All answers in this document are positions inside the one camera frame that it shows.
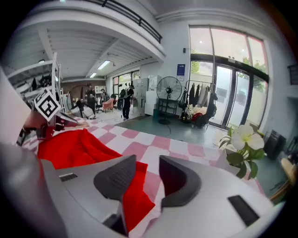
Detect person's left hand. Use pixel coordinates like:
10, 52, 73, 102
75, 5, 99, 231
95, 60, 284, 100
24, 111, 46, 129

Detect glass entrance door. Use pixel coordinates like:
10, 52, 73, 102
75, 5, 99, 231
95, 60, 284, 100
190, 54, 270, 130

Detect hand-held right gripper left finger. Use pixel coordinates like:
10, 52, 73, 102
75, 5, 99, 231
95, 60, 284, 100
41, 154, 137, 237

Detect red long-sleeve shirt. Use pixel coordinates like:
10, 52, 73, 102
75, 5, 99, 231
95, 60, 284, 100
37, 129, 156, 233

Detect large black standing fan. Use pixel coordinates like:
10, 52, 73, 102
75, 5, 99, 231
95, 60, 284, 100
156, 76, 183, 126

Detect white flowers in pot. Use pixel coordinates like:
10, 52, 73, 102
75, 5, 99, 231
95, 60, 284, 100
218, 124, 266, 180

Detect pink armchair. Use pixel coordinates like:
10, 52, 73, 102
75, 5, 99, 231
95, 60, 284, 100
102, 97, 117, 113

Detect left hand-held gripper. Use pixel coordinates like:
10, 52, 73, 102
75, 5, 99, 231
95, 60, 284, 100
17, 87, 79, 146

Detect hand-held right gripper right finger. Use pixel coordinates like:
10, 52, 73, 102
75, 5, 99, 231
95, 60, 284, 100
139, 155, 275, 238

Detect pink checkered tablecloth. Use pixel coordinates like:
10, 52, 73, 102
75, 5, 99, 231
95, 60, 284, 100
23, 116, 266, 238

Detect black balcony railing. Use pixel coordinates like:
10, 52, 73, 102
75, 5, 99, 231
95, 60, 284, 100
81, 0, 163, 44

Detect clothes rack with garments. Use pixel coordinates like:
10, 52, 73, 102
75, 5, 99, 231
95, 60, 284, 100
178, 79, 219, 129

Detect round wooden side table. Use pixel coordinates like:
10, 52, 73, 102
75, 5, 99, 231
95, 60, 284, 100
269, 157, 298, 203

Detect white shelving rack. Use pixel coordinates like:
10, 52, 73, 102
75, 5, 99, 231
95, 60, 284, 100
6, 52, 66, 112

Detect white cabinet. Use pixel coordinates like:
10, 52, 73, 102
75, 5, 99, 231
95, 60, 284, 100
139, 74, 162, 116

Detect black box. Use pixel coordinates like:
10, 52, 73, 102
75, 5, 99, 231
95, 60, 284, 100
264, 129, 287, 161

